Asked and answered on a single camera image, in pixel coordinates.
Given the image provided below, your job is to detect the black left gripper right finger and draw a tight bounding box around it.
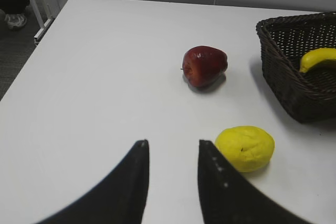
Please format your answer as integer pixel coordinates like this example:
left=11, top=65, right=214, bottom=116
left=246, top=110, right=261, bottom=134
left=198, top=140, right=306, bottom=223

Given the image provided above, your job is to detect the yellow lemon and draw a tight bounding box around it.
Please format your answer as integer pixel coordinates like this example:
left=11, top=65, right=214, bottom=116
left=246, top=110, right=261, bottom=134
left=214, top=126, right=275, bottom=173

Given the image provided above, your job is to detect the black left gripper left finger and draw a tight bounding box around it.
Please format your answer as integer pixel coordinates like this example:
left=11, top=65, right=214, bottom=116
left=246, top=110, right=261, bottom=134
left=42, top=140, right=150, bottom=223

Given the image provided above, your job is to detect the yellow banana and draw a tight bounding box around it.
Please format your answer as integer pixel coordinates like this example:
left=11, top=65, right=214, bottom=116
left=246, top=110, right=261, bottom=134
left=299, top=48, right=335, bottom=73

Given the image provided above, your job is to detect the white sneaker shoe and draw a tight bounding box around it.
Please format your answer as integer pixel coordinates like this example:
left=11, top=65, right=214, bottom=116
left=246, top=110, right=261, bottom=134
left=5, top=14, right=27, bottom=30

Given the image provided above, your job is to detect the dark red wax apple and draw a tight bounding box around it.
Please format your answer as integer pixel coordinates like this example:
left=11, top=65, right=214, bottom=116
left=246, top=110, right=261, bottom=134
left=181, top=46, right=228, bottom=88

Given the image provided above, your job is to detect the dark woven wicker basket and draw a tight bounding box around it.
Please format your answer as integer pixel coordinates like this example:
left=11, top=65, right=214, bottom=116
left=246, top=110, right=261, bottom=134
left=256, top=12, right=335, bottom=123

